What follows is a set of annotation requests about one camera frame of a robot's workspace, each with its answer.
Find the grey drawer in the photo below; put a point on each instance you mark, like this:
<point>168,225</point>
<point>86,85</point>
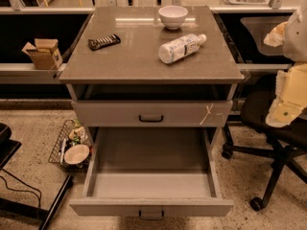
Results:
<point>152,113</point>
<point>152,173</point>

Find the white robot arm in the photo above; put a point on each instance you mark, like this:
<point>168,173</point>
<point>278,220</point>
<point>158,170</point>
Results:
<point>291,86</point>

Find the grey top drawer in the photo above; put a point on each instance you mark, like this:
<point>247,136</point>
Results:
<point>152,113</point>

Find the grey drawer cabinet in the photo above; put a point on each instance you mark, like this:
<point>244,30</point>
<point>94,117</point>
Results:
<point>133,71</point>

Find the clear plastic water bottle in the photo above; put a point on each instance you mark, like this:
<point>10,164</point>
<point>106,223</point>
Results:
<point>180,48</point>

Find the black snack bar packet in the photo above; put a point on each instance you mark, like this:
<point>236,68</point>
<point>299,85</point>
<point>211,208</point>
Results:
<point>102,42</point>

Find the white bowl in basket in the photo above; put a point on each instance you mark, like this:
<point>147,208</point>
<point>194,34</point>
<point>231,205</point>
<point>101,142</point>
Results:
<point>76,154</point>

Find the white ceramic bowl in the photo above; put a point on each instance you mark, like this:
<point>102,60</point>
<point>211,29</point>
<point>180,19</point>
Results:
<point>172,17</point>

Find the black office chair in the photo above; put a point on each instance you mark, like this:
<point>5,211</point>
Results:
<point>287,142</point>

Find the open cardboard box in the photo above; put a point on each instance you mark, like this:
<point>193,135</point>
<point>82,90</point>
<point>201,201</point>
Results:
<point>44,54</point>

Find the black wire basket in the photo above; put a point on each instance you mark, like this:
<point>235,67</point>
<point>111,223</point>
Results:
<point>61,146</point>

